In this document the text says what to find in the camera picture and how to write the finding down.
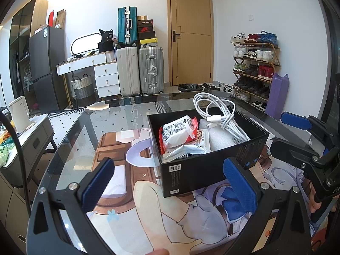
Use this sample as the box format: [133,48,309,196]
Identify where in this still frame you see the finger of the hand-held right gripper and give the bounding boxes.
[281,112,340,155]
[269,137,328,171]

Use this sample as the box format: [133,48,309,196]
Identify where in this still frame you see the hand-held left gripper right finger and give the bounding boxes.
[222,157,313,255]

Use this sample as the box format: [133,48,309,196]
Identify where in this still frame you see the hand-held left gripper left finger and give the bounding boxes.
[27,157,115,255]

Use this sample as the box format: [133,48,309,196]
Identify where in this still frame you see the black cardboard box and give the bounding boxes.
[147,108,270,198]

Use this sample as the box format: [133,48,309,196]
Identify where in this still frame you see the white foam sheet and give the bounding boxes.
[199,118,240,154]

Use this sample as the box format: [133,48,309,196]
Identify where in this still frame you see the white printed packet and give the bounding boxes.
[161,129,212,163]

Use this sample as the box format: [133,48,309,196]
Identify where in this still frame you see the white charging cable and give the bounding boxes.
[193,92,252,143]

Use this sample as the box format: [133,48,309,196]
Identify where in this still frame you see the white packet with red edges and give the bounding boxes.
[159,115,199,150]

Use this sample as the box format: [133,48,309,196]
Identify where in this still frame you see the wooden shoe rack with shoes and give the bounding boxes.
[230,30,279,112]

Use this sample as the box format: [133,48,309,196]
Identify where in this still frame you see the printed cartoon desk mat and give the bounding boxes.
[86,126,340,255]

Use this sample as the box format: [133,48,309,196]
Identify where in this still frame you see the dotted white rug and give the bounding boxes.
[48,96,170,145]

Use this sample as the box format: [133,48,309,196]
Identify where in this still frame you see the grey side table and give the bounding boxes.
[0,114,58,190]

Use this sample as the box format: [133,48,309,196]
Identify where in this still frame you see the round white stool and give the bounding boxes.
[88,103,110,112]

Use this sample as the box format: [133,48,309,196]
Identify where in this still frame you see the group of shoes on floor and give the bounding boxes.
[202,82,237,94]

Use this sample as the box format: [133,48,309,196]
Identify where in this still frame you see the black framed glass door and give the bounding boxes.
[317,0,340,128]

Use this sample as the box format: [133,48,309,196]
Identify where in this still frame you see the woven laundry basket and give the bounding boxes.
[71,74,96,107]

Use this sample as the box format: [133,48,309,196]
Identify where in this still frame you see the green packets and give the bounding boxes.
[0,131,17,168]

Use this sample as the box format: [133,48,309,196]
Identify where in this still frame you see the white dresser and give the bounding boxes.
[56,52,122,99]

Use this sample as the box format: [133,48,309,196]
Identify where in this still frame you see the white electric kettle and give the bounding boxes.
[9,96,30,133]

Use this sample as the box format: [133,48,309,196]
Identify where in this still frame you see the black trash bag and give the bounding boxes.
[178,83,203,92]

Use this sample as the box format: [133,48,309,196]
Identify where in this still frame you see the silver suitcase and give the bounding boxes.
[138,46,165,95]

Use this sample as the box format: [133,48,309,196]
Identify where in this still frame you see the white suitcase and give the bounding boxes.
[116,46,141,97]

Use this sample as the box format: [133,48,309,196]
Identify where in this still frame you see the wooden door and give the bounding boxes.
[167,0,214,87]

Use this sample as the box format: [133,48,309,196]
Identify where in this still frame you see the dark grey refrigerator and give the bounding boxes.
[29,27,67,113]

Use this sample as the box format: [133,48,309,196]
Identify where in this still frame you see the black square box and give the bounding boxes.
[98,41,115,54]

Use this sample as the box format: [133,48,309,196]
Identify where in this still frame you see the oval mirror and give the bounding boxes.
[70,32,103,55]

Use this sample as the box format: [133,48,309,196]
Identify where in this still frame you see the black paper bag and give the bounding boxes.
[99,29,115,43]

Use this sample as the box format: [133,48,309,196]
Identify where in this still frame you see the teal suitcase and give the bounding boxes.
[118,6,139,46]

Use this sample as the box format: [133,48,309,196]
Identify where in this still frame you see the flat cardboard pieces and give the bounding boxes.
[54,9,67,30]

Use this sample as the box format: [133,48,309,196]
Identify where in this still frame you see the black cable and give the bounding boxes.
[0,108,33,220]

